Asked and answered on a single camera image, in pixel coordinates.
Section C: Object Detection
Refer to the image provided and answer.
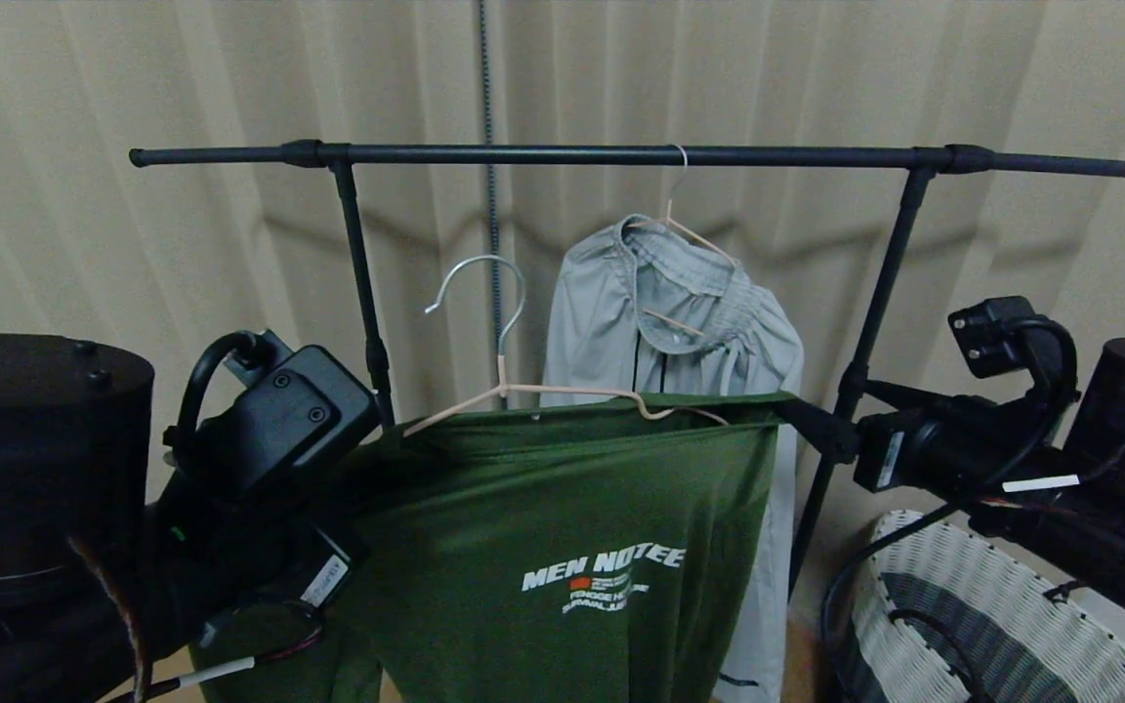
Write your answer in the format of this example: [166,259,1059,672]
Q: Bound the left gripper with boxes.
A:
[147,478,368,665]

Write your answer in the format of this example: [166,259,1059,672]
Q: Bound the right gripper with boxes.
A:
[853,405,1052,499]

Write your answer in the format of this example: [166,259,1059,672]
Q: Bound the green garment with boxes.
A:
[189,391,800,703]

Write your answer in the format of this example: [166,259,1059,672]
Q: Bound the pink clothes hanger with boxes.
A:
[403,254,731,438]
[626,145,739,341]

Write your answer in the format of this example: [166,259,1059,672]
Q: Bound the pale grey shorts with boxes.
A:
[540,215,806,703]

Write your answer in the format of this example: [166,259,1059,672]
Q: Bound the white laundry basket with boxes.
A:
[831,508,1125,703]

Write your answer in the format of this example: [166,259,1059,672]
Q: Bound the black clothes rack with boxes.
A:
[128,140,1125,601]

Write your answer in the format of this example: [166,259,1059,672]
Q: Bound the beige curtain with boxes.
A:
[0,0,1125,626]

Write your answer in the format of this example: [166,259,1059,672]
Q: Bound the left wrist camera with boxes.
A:
[162,332,383,509]

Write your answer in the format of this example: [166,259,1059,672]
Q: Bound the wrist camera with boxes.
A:
[946,296,1081,416]
[162,332,383,509]

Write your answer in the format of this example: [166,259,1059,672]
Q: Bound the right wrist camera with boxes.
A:
[946,296,1081,416]

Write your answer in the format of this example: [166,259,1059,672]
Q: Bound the grey beaded curtain cord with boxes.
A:
[477,0,508,343]

